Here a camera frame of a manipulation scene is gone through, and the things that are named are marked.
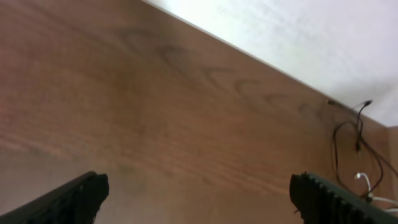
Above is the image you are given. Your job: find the white USB cable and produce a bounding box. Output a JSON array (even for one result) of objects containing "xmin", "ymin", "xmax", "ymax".
[{"xmin": 354, "ymin": 172, "xmax": 398, "ymax": 214}]

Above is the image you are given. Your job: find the short black USB cable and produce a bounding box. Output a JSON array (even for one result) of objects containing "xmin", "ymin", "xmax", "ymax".
[{"xmin": 354, "ymin": 99, "xmax": 374, "ymax": 153}]

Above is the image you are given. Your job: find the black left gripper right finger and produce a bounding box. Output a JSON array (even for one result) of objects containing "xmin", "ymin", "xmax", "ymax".
[{"xmin": 289, "ymin": 172, "xmax": 397, "ymax": 224}]

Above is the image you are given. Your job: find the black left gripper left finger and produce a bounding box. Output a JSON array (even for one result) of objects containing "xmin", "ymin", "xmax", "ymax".
[{"xmin": 1, "ymin": 171, "xmax": 109, "ymax": 224}]

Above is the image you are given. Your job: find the long black USB cable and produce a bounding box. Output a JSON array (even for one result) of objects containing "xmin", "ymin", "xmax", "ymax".
[{"xmin": 326, "ymin": 98, "xmax": 398, "ymax": 194}]

